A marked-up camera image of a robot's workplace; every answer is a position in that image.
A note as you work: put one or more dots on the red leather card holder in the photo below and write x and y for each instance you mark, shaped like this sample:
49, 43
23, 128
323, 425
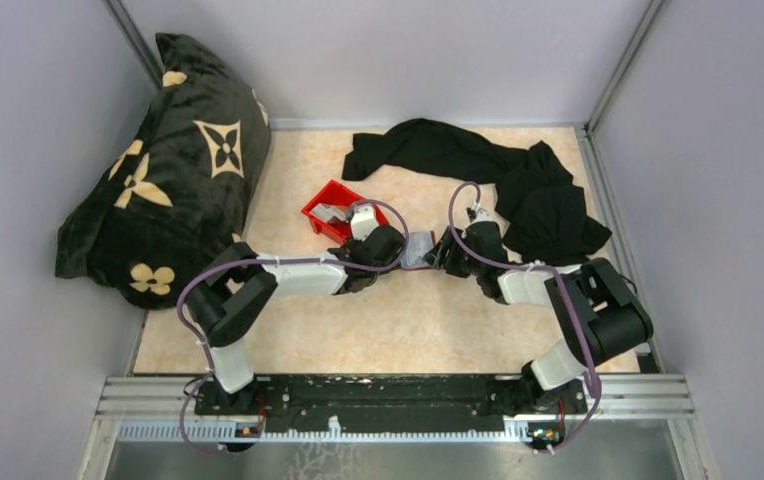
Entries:
419, 244

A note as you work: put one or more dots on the red plastic bin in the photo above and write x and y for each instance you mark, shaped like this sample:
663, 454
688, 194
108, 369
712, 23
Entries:
335, 193

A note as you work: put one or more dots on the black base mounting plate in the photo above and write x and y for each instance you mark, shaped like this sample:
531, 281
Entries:
454, 403

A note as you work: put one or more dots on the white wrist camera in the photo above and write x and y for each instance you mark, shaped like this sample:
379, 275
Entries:
477, 215
362, 221

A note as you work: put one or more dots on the black floral patterned pillow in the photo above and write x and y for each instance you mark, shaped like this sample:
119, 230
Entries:
180, 193

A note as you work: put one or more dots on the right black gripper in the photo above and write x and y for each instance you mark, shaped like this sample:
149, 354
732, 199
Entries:
440, 260

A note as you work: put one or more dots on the aluminium frame rail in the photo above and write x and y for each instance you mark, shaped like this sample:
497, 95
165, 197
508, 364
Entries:
161, 408

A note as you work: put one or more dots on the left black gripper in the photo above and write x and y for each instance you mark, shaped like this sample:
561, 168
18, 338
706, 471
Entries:
353, 244

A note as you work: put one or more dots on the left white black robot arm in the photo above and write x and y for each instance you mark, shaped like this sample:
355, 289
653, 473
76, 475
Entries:
221, 304

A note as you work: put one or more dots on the black cloth garment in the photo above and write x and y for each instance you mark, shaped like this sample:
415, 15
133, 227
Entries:
546, 212

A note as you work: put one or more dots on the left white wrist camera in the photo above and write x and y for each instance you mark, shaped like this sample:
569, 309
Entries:
362, 221

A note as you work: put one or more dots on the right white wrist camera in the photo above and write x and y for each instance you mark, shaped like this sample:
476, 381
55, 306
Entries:
477, 215

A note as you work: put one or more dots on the stack of grey cards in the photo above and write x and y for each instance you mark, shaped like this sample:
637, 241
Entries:
331, 214

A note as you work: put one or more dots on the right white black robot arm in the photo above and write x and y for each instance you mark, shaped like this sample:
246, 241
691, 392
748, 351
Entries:
598, 314

